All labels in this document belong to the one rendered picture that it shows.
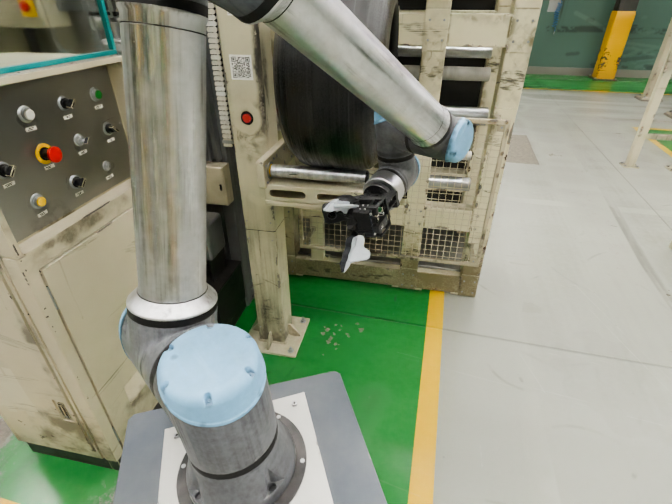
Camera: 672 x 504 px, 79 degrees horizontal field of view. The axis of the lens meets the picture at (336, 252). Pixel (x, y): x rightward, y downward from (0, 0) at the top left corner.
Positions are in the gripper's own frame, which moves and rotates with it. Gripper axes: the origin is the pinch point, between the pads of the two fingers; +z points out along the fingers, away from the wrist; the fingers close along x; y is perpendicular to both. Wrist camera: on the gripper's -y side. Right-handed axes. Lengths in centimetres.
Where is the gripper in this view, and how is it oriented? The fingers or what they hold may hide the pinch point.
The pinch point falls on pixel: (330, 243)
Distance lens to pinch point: 82.7
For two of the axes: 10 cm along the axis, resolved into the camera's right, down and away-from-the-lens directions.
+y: 8.5, 0.8, -5.3
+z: -4.7, 5.7, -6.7
